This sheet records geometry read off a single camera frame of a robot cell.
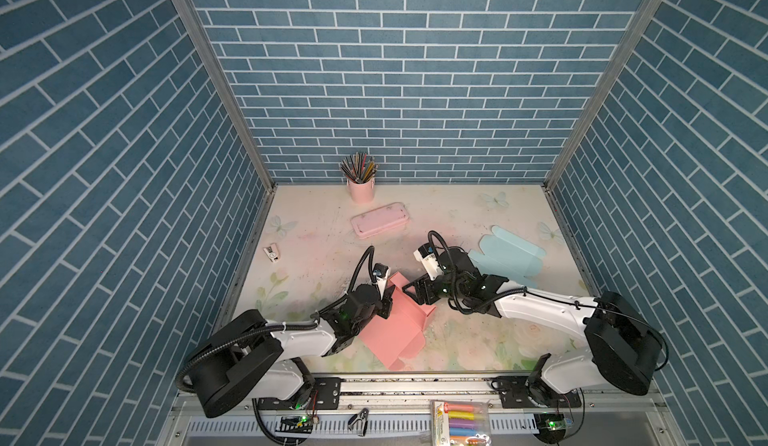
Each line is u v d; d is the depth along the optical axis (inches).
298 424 28.1
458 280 25.4
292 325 19.4
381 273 29.2
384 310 30.3
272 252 38.9
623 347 17.1
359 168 43.8
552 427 27.6
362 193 44.6
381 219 42.8
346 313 26.3
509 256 39.6
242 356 18.2
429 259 29.7
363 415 27.7
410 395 29.7
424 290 28.4
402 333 33.0
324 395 29.0
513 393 29.0
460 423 27.3
